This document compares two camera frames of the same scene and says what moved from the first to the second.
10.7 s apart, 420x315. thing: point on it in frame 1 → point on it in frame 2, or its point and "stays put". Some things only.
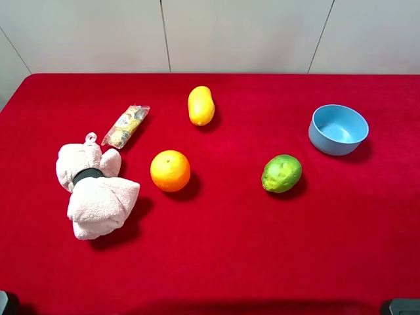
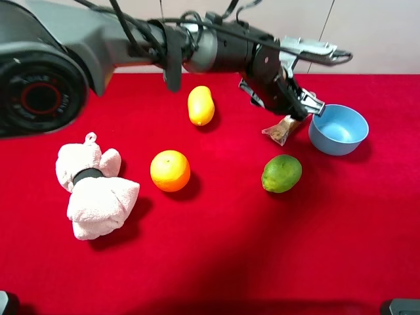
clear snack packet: x=124 y=128 → x=279 y=132
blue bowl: x=336 y=130 stays put
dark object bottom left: x=9 y=303 stays put
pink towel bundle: x=98 y=199 stays put
